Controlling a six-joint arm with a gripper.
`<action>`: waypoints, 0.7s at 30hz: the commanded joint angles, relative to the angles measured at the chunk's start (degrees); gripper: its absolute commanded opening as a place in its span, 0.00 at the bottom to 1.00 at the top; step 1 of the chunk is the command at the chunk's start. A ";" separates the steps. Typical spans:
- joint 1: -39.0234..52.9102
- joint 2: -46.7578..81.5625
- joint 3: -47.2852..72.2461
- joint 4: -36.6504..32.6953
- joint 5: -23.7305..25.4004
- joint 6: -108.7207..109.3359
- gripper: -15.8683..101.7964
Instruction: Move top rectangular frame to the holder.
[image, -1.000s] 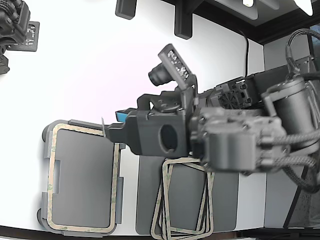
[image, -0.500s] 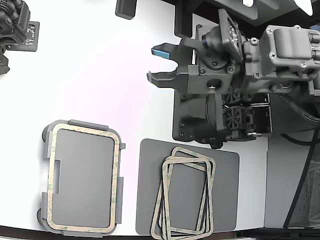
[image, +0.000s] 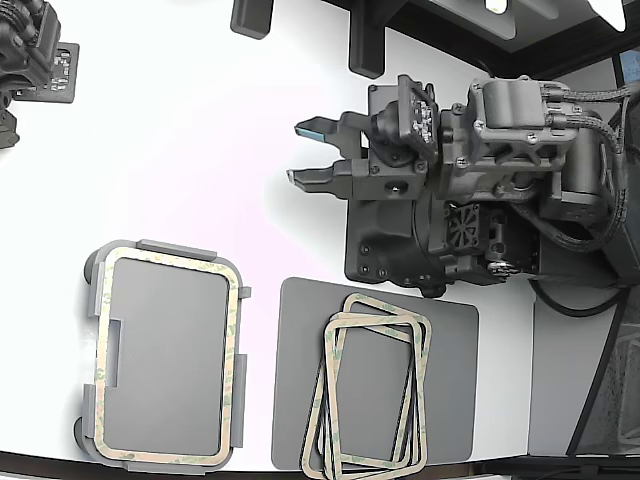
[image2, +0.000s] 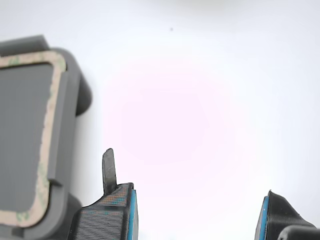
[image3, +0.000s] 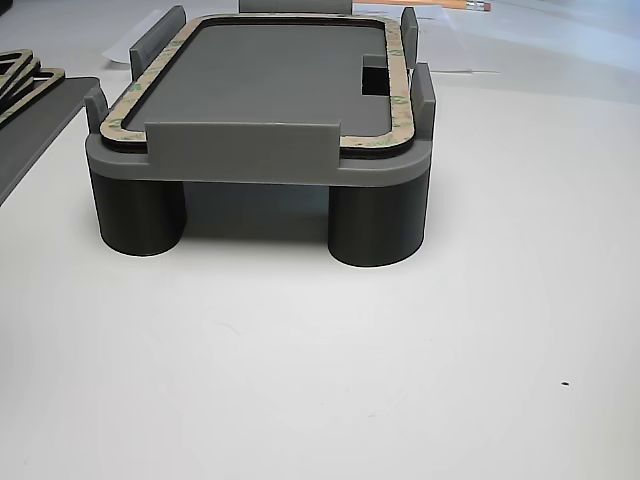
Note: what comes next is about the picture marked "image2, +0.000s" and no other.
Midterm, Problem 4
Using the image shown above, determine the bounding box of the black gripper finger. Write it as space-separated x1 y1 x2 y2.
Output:
254 189 320 240

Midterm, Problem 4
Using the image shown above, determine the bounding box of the grey plastic frame holder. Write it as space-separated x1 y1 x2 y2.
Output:
0 34 94 240

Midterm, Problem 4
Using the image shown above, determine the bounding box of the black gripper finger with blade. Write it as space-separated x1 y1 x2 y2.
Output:
66 147 139 240

